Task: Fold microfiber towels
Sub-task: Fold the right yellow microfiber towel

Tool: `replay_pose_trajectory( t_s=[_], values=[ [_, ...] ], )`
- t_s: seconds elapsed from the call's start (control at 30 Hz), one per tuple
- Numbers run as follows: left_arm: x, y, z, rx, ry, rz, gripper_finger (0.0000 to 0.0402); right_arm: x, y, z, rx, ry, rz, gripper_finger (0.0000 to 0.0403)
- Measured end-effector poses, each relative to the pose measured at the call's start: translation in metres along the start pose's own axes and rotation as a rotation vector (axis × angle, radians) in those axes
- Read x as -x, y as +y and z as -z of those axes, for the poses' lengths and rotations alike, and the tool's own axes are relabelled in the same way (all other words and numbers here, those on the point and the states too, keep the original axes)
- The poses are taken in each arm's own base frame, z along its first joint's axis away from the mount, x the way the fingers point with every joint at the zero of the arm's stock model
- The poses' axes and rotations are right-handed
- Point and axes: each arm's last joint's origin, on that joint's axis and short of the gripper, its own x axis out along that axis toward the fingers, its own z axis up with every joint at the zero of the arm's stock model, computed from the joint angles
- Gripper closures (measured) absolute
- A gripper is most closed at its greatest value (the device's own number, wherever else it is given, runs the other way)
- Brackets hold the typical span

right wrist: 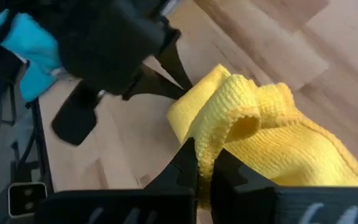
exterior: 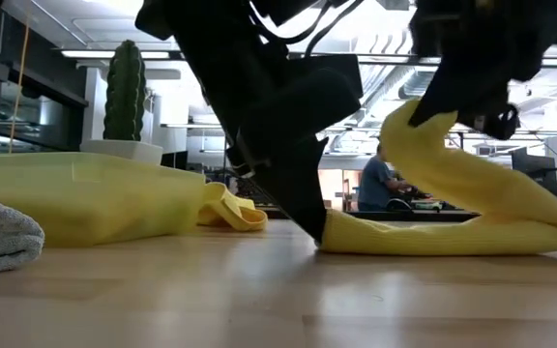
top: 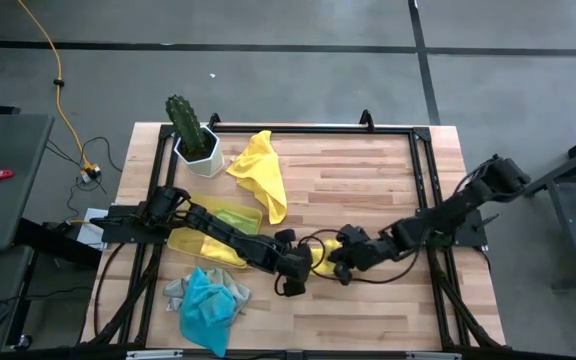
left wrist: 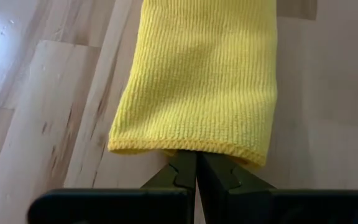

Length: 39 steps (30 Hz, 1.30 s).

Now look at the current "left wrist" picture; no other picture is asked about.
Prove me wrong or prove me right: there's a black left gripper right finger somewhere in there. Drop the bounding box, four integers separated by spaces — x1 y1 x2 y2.
196 152 358 224

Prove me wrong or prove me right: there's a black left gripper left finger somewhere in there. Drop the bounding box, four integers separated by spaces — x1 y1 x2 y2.
26 150 198 224

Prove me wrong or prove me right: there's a yellow microfiber towel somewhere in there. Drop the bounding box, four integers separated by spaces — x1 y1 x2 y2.
107 0 279 169

